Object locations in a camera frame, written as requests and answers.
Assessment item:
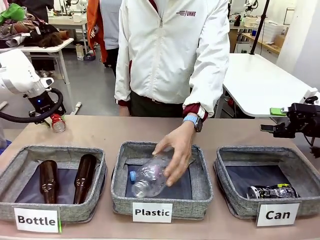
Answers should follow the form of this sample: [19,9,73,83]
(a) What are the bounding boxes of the person's left hand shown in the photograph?
[152,121,199,187]

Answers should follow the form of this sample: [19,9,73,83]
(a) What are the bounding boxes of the white storage boxes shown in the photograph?
[263,19,287,38]

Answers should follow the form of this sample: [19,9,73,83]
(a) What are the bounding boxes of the red aluminium can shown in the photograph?
[49,113,68,134]

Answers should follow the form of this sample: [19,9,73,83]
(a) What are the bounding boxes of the clear plastic bottle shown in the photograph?
[128,159,168,185]
[131,146,177,198]

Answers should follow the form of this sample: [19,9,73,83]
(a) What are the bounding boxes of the person in dark clothes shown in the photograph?
[18,0,56,77]

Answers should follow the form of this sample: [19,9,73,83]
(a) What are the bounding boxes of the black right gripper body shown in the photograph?
[286,102,320,138]

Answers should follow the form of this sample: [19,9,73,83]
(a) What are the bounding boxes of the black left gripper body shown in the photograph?
[27,88,67,124]

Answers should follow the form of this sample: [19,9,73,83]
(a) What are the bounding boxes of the person in white jacket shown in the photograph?
[114,0,231,119]

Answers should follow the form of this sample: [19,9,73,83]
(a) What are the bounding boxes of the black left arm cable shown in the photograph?
[0,87,65,125]

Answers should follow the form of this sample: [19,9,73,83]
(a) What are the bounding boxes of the grey fabric basket can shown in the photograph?
[213,146,320,220]

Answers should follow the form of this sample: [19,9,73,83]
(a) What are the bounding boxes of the white sign reading Can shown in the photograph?
[256,202,301,227]

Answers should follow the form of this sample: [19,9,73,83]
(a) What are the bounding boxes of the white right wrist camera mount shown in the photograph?
[302,88,320,105]

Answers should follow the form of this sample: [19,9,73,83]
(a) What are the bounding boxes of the person in orange jacket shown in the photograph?
[86,0,120,70]

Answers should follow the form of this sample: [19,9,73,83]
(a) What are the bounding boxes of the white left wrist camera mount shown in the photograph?
[41,77,55,88]

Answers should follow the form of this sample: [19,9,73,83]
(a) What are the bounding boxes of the brown glass beer bottle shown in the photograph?
[39,159,59,204]
[73,154,97,205]

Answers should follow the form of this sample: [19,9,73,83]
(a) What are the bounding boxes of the black aluminium can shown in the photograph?
[246,183,300,200]

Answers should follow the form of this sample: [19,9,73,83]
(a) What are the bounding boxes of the large cardboard box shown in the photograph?
[229,28,238,53]

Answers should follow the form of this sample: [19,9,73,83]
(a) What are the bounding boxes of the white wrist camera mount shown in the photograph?
[302,88,320,105]
[41,77,55,88]

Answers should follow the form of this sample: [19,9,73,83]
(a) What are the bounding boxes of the black smartwatch blue band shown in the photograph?
[182,112,204,133]

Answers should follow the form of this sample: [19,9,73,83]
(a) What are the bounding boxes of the grey fabric basket bottle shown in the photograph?
[0,145,108,223]

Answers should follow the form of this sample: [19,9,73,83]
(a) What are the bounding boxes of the small cardboard box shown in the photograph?
[76,43,85,61]

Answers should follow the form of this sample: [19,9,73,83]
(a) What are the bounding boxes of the pile of dark clothes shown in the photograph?
[0,9,70,49]

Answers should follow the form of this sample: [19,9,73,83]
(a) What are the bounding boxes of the green cloth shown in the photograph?
[0,3,27,25]

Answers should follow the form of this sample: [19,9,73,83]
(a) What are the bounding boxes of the large white table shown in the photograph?
[221,52,320,118]

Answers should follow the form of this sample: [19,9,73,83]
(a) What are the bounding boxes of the black tripod pole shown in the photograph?
[249,0,271,55]

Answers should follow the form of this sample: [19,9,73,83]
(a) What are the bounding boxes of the white sign reading Plastic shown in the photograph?
[131,201,174,223]

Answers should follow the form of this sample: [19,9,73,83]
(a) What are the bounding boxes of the white sign reading Bottle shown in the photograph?
[13,206,62,234]

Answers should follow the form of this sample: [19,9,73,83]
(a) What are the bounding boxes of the white table with clothes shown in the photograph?
[0,37,83,116]

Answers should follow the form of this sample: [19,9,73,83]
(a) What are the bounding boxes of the white background desk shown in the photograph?
[48,14,88,55]

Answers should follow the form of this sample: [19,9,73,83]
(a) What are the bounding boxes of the grey fabric basket plastic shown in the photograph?
[110,140,215,221]

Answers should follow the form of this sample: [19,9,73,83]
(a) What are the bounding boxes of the person's left forearm white sleeve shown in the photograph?
[181,49,231,124]

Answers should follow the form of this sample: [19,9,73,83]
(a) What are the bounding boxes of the wooden workbench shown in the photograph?
[242,32,282,55]

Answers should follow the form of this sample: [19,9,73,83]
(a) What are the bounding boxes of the person's right forearm white sleeve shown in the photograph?
[114,62,133,108]

